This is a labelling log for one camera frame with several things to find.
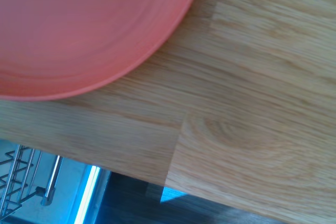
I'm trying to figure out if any coral pink round plate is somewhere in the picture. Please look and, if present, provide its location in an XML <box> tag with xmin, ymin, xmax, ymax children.
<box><xmin>0</xmin><ymin>0</ymin><xmax>204</xmax><ymax>102</ymax></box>

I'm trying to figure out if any white cabinet front with bar handle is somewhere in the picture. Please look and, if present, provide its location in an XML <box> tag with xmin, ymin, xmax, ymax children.
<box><xmin>0</xmin><ymin>138</ymin><xmax>112</xmax><ymax>224</ymax></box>

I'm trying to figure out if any brushed metal bar cabinet handle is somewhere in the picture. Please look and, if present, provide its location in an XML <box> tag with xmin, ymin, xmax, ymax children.
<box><xmin>35</xmin><ymin>155</ymin><xmax>64</xmax><ymax>207</ymax></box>

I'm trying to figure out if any metal wire dishwasher rack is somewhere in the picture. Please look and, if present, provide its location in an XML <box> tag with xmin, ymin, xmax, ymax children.
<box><xmin>0</xmin><ymin>144</ymin><xmax>44</xmax><ymax>216</ymax></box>

